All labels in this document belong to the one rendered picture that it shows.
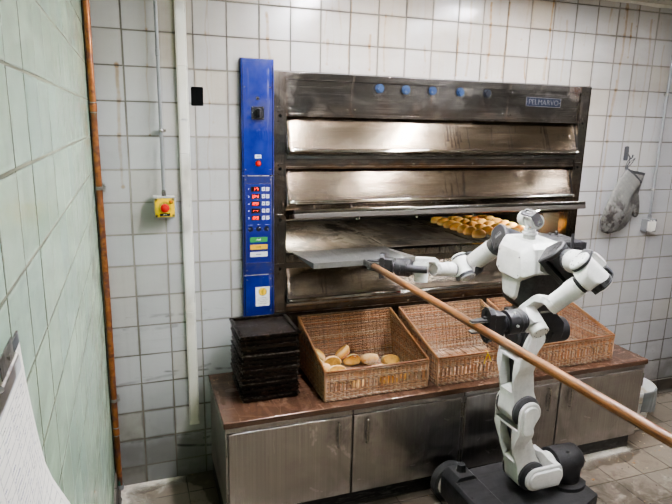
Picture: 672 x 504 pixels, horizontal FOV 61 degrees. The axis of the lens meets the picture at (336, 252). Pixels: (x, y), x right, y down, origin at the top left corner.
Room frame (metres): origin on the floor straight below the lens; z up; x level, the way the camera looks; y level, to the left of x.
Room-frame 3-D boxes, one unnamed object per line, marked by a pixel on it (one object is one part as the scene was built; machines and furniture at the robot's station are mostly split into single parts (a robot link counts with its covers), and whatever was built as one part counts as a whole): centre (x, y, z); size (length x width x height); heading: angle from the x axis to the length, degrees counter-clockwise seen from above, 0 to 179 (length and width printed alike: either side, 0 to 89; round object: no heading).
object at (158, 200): (2.66, 0.81, 1.46); 0.10 x 0.07 x 0.10; 110
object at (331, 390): (2.77, -0.14, 0.72); 0.56 x 0.49 x 0.28; 110
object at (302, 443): (2.90, -0.58, 0.29); 2.42 x 0.56 x 0.58; 110
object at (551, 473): (2.43, -0.96, 0.28); 0.21 x 0.20 x 0.13; 111
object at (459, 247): (3.23, -0.58, 1.16); 1.80 x 0.06 x 0.04; 110
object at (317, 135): (3.21, -0.58, 1.80); 1.79 x 0.11 x 0.19; 110
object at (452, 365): (2.96, -0.70, 0.72); 0.56 x 0.49 x 0.28; 110
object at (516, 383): (2.39, -0.84, 0.78); 0.18 x 0.15 x 0.47; 21
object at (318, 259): (2.91, -0.09, 1.19); 0.55 x 0.36 x 0.03; 111
